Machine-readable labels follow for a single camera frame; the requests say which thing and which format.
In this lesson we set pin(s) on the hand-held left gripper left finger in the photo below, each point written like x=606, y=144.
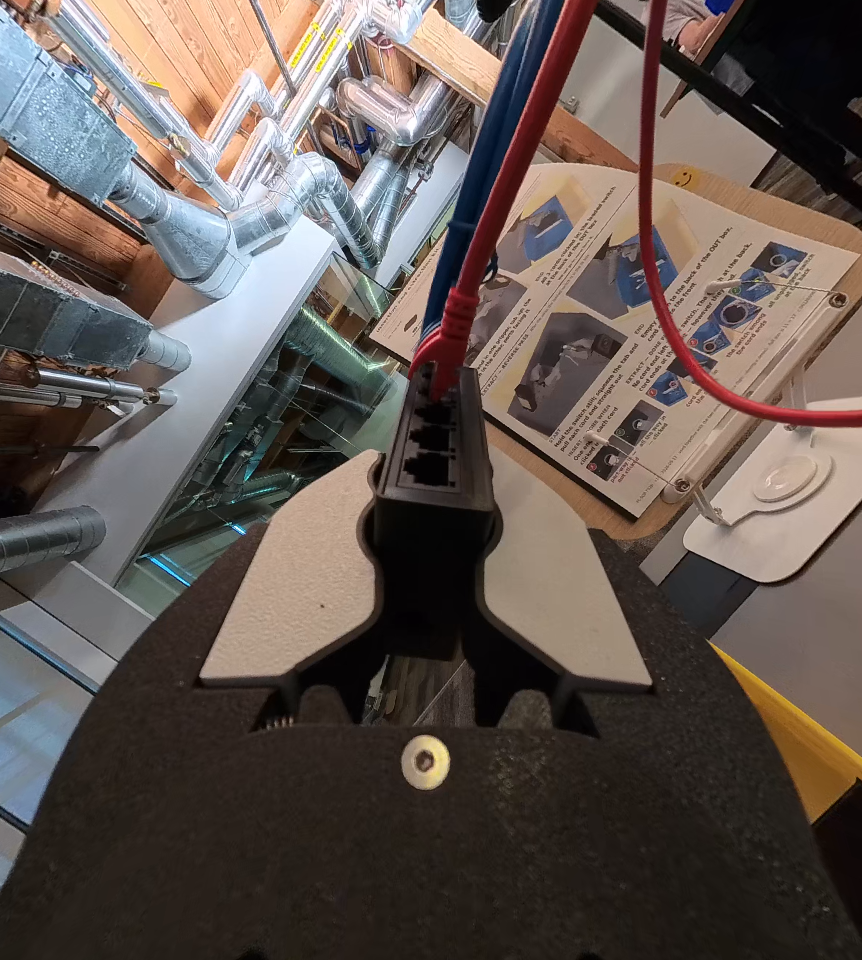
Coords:
x=303, y=592

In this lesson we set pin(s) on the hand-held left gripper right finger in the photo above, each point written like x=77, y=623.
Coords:
x=558, y=600

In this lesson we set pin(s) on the wooden beam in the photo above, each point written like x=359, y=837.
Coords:
x=461, y=67

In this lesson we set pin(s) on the white stand base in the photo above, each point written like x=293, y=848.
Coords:
x=776, y=540

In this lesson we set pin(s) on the printed instruction sheet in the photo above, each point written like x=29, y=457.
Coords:
x=573, y=360

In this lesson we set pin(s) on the silver ventilation ducts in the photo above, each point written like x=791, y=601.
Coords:
x=190, y=225

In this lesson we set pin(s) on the yellow plastic bin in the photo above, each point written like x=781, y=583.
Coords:
x=791, y=720

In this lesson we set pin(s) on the black ethernet switch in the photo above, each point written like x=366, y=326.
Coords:
x=431, y=555

